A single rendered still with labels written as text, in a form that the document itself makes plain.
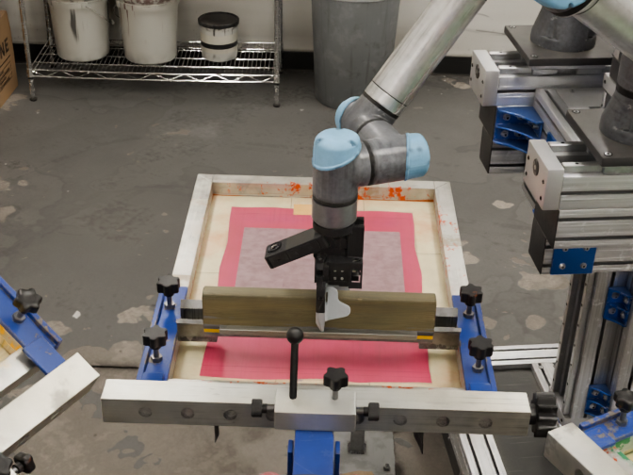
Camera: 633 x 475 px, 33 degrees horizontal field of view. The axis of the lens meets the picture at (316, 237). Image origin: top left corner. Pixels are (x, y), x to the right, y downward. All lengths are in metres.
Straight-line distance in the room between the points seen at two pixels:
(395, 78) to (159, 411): 0.67
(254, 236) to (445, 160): 2.57
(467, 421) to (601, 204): 0.61
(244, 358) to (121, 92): 3.60
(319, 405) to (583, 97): 1.17
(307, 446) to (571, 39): 1.27
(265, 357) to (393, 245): 0.47
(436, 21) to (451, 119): 3.39
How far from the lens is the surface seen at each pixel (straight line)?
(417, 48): 1.80
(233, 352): 1.94
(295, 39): 5.59
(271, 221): 2.34
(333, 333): 1.85
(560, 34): 2.52
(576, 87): 2.58
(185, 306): 1.95
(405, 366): 1.92
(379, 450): 3.15
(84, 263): 4.02
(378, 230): 2.31
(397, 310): 1.84
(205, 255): 2.22
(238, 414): 1.71
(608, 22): 1.79
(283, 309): 1.84
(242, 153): 4.77
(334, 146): 1.65
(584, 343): 2.66
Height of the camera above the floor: 2.13
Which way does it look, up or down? 31 degrees down
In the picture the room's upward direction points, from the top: 2 degrees clockwise
